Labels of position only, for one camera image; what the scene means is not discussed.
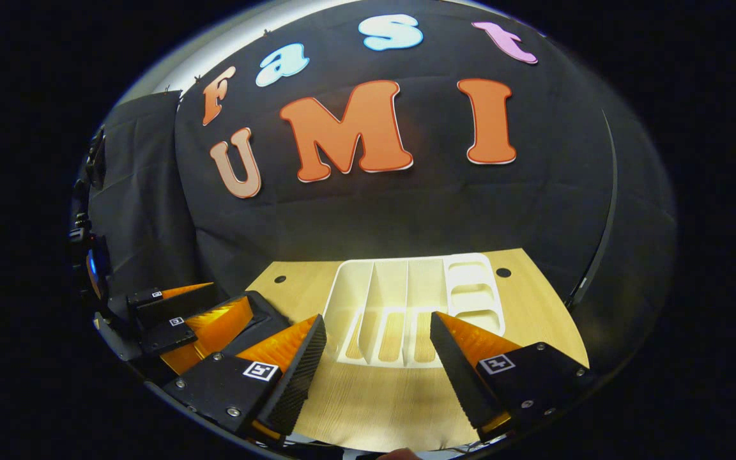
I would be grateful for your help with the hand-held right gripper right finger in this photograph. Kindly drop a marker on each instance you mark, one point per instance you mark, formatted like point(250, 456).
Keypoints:
point(460, 377)

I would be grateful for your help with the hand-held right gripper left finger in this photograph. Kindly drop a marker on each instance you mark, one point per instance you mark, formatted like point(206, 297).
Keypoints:
point(301, 364)

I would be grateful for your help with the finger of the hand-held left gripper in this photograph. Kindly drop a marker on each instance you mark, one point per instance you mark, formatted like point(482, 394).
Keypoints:
point(176, 305)
point(208, 329)

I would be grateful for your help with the black schoolbag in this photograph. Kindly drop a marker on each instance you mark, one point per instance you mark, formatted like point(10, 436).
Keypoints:
point(272, 316)

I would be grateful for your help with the white desktop bookshelf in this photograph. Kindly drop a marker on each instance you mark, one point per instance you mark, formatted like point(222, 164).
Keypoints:
point(393, 294)

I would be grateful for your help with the thin grey pole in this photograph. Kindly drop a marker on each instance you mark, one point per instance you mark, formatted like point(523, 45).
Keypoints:
point(607, 211)

